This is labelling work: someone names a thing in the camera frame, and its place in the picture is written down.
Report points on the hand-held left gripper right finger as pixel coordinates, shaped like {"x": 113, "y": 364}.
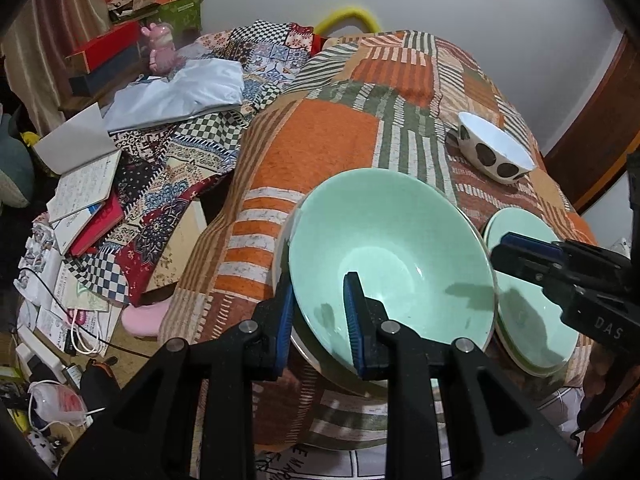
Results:
{"x": 353, "y": 320}

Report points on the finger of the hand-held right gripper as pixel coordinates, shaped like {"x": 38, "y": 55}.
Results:
{"x": 530, "y": 242}
{"x": 520, "y": 262}

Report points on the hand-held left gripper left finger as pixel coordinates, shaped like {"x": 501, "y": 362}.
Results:
{"x": 285, "y": 310}

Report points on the mint green plate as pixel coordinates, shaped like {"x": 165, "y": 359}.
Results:
{"x": 530, "y": 310}

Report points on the large white plate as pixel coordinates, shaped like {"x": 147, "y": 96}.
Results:
{"x": 283, "y": 255}

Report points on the mint green bowl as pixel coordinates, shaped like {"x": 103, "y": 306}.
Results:
{"x": 400, "y": 220}

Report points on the white bowl with dark spots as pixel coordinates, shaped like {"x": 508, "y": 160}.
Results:
{"x": 492, "y": 160}

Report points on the brown wooden door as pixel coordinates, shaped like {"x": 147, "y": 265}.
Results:
{"x": 605, "y": 125}

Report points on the orange patchwork blanket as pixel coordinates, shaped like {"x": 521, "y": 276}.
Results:
{"x": 330, "y": 145}

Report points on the checkered patchwork cloth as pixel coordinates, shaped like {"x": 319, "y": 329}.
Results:
{"x": 190, "y": 160}

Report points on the dark cloth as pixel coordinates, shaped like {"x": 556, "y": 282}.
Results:
{"x": 100, "y": 385}

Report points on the white paper bag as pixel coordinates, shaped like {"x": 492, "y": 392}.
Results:
{"x": 85, "y": 310}

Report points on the red book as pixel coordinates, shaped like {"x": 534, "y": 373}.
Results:
{"x": 100, "y": 227}

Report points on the white and blue book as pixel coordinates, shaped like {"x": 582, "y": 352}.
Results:
{"x": 75, "y": 227}

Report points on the grey folded cloth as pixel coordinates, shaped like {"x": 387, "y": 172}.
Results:
{"x": 175, "y": 95}

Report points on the white plastic bag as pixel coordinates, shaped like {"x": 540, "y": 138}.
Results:
{"x": 55, "y": 402}

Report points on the white power strip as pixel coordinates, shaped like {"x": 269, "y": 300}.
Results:
{"x": 40, "y": 355}

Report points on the pile of white papers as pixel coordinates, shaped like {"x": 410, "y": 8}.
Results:
{"x": 40, "y": 260}

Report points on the open handwritten notebook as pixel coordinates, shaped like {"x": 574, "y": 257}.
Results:
{"x": 75, "y": 160}

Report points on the pink toy figure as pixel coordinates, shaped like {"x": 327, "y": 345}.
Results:
{"x": 161, "y": 50}

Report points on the yellow curved tube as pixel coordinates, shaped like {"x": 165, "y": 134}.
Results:
{"x": 345, "y": 12}

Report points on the dark blue box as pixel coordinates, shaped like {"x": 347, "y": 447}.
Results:
{"x": 107, "y": 72}

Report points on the teal cushion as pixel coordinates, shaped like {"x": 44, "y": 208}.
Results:
{"x": 14, "y": 165}

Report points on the green cardboard box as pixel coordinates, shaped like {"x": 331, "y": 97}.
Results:
{"x": 175, "y": 12}

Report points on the long red box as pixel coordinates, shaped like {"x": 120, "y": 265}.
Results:
{"x": 105, "y": 47}

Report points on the beige striped curtain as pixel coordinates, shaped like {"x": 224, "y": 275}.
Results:
{"x": 45, "y": 35}

